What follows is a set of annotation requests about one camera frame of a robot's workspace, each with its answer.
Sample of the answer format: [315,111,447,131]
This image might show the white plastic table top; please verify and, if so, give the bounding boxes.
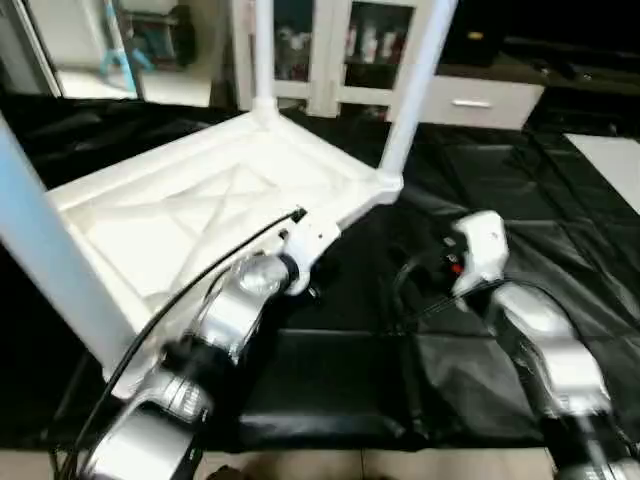
[45,105,406,381]

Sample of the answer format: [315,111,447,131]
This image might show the black work mat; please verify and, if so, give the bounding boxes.
[0,90,640,451]

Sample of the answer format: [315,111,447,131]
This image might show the white drawer unit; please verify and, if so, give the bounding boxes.
[415,75,546,131]

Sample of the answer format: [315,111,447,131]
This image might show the white flat board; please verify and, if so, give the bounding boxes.
[565,133,640,216]

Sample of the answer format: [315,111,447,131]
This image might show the white glass door cabinet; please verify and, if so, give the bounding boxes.
[230,0,441,116]

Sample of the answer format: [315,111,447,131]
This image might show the light blue stand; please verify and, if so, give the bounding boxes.
[100,0,151,86]

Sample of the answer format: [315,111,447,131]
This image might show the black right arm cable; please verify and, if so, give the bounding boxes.
[388,250,561,336]

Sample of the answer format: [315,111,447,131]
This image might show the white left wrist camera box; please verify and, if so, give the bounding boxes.
[280,215,343,296]

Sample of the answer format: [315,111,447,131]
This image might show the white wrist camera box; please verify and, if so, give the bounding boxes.
[450,210,509,299]
[280,215,343,296]

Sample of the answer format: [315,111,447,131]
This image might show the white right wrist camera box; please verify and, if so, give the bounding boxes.
[450,210,509,299]

